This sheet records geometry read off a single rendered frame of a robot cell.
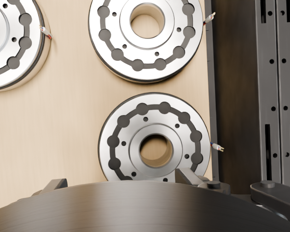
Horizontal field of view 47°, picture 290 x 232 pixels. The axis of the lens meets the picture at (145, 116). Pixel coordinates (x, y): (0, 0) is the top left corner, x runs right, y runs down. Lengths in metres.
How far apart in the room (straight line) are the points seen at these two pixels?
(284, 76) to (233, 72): 0.05
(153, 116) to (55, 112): 0.10
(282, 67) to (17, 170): 0.25
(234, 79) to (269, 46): 0.05
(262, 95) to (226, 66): 0.07
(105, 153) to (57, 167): 0.06
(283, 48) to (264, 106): 0.04
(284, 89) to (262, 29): 0.04
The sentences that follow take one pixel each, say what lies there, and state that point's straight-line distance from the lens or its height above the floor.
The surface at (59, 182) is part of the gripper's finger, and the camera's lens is 0.16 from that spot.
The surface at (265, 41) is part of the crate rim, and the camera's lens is 0.25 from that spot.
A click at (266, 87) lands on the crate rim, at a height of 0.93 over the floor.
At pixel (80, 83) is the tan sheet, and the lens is 0.33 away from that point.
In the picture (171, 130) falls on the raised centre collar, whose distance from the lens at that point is 0.29.
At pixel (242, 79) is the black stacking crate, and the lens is 0.27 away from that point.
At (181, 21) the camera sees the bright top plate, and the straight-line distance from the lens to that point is 0.31.
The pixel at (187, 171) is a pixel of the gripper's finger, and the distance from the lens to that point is 0.16.
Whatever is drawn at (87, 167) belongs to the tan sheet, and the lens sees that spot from 0.33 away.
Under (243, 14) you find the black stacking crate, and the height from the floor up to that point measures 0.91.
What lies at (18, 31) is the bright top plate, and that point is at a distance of 0.31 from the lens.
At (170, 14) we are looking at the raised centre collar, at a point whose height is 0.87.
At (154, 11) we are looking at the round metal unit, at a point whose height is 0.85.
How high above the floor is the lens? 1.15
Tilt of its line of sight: 85 degrees down
